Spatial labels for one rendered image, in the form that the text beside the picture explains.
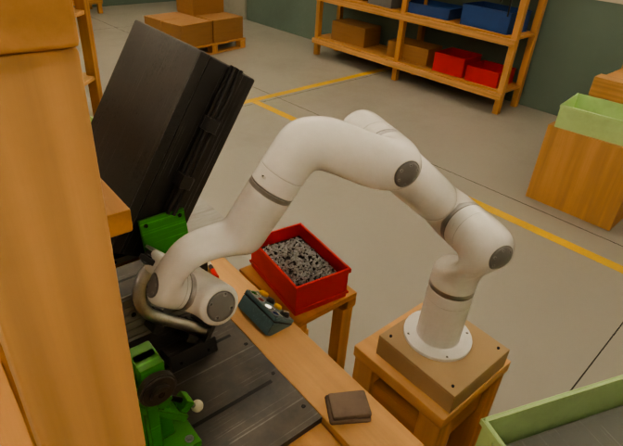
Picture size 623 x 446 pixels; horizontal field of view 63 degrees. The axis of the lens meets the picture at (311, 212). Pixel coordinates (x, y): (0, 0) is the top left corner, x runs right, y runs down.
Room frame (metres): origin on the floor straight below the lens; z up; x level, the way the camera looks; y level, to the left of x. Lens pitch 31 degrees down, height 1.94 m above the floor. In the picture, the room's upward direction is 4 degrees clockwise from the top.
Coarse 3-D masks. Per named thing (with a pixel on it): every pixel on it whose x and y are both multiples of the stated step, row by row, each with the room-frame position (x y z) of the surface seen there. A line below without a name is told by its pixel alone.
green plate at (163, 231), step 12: (156, 216) 1.02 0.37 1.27; (168, 216) 1.04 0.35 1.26; (180, 216) 1.06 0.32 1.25; (144, 228) 1.00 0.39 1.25; (156, 228) 1.01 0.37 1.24; (168, 228) 1.03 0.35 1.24; (180, 228) 1.05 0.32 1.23; (144, 240) 0.99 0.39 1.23; (156, 240) 1.00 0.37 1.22; (168, 240) 1.02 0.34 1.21
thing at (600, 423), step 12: (588, 420) 0.87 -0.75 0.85; (600, 420) 0.87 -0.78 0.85; (612, 420) 0.88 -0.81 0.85; (552, 432) 0.83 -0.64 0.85; (564, 432) 0.83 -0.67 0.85; (576, 432) 0.83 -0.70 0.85; (588, 432) 0.83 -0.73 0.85; (600, 432) 0.84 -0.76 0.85; (612, 432) 0.84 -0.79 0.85; (516, 444) 0.79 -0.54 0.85; (528, 444) 0.79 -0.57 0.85; (540, 444) 0.79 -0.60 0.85; (552, 444) 0.79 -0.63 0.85; (564, 444) 0.80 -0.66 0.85; (576, 444) 0.80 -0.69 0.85; (588, 444) 0.80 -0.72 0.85; (600, 444) 0.80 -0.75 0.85; (612, 444) 0.81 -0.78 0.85
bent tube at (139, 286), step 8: (152, 248) 0.96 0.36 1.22; (144, 264) 0.95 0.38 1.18; (144, 272) 0.94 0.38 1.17; (136, 280) 0.92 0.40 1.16; (144, 280) 0.93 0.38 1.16; (136, 288) 0.91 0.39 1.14; (144, 288) 0.92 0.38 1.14; (136, 296) 0.90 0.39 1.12; (144, 296) 0.91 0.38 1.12; (136, 304) 0.90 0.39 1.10; (144, 304) 0.91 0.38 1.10; (144, 312) 0.90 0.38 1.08; (152, 312) 0.91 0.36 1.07; (160, 312) 0.93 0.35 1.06; (152, 320) 0.90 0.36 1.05; (160, 320) 0.91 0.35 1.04; (168, 320) 0.92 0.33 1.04; (176, 320) 0.94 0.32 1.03; (184, 320) 0.95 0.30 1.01; (176, 328) 0.93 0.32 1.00; (184, 328) 0.94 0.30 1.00; (192, 328) 0.95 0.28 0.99; (200, 328) 0.96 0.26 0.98
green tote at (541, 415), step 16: (592, 384) 0.89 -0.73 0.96; (608, 384) 0.90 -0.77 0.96; (544, 400) 0.83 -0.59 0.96; (560, 400) 0.84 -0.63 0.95; (576, 400) 0.86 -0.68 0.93; (592, 400) 0.89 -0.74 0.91; (608, 400) 0.91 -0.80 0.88; (496, 416) 0.77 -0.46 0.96; (512, 416) 0.79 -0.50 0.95; (528, 416) 0.81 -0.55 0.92; (544, 416) 0.83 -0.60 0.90; (560, 416) 0.85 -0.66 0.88; (576, 416) 0.87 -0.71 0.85; (480, 432) 0.76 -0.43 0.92; (496, 432) 0.77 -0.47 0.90; (512, 432) 0.79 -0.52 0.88; (528, 432) 0.82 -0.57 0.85
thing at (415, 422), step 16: (368, 368) 1.03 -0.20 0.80; (368, 384) 1.02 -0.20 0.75; (384, 384) 1.02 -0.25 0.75; (496, 384) 1.03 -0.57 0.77; (384, 400) 0.99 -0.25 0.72; (400, 400) 0.97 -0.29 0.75; (480, 400) 1.02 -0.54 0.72; (400, 416) 0.95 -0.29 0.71; (416, 416) 0.92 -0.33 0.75; (464, 416) 0.97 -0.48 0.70; (480, 416) 1.01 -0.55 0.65; (416, 432) 0.89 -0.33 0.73; (432, 432) 0.86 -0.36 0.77; (448, 432) 0.88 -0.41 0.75; (464, 432) 1.03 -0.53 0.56
